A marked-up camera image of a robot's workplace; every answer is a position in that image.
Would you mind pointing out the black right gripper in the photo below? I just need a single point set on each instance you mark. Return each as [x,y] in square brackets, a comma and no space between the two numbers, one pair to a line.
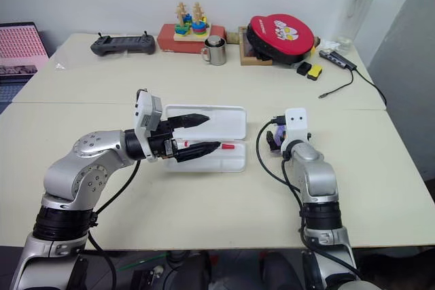
[272,142]

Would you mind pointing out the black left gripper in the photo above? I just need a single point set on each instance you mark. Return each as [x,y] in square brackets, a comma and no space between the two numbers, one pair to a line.
[162,140]

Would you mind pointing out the red marker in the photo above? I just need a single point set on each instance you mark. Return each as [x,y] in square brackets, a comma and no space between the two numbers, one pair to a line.
[228,146]

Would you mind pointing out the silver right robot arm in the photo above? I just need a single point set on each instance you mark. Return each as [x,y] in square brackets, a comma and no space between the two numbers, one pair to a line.
[317,174]

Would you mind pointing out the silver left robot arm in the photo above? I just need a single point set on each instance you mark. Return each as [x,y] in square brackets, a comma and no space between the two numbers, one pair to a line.
[88,167]

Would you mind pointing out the white plastic pencil case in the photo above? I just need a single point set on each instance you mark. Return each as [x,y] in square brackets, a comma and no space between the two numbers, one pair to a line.
[221,123]

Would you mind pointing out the small black box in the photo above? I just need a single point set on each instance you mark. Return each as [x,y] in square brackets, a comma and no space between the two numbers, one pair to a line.
[304,68]

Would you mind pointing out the yellow black eraser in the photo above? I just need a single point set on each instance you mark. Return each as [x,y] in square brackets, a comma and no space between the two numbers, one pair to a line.
[315,72]

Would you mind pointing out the stainless steel mug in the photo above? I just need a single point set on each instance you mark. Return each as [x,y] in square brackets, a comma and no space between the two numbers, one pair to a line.
[217,54]

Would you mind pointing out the wooden tray box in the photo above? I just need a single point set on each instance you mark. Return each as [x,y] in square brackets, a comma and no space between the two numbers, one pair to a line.
[246,55]

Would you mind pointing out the red cardboard box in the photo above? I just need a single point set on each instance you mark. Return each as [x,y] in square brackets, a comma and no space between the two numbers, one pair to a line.
[166,40]

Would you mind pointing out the small brown block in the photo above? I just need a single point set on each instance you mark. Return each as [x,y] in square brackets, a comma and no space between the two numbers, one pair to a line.
[233,38]

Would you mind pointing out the red black round pad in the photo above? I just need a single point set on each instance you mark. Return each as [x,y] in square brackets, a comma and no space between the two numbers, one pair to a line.
[282,37]

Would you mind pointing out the grey usb hub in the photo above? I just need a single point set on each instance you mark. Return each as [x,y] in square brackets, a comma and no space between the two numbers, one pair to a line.
[338,59]

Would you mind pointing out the wooden colourful stacking toy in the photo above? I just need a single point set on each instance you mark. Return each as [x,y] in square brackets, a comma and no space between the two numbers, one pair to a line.
[192,26]

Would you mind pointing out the crumpled white wrapper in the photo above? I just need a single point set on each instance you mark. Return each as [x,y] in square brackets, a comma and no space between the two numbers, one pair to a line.
[330,45]

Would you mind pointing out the dark grey handheld controller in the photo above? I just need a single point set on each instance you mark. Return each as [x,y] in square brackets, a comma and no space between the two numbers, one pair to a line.
[124,45]

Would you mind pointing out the black box under table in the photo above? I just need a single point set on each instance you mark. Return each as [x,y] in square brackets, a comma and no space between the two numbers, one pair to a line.
[146,278]

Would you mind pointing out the clear plastic scrap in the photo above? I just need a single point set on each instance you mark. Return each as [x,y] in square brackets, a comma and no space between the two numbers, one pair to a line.
[60,65]

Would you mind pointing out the clear bottle green lid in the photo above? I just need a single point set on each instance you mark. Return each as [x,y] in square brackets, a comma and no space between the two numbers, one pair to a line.
[357,15]

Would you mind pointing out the open laptop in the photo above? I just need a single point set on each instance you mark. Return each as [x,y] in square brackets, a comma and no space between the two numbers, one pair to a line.
[18,52]

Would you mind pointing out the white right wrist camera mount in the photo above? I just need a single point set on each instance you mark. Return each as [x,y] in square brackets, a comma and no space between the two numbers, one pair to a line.
[296,127]

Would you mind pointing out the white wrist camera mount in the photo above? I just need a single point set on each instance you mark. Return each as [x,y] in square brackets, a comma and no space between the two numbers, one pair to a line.
[144,113]
[296,127]

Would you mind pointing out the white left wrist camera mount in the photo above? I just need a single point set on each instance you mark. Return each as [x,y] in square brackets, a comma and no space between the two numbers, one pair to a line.
[144,113]

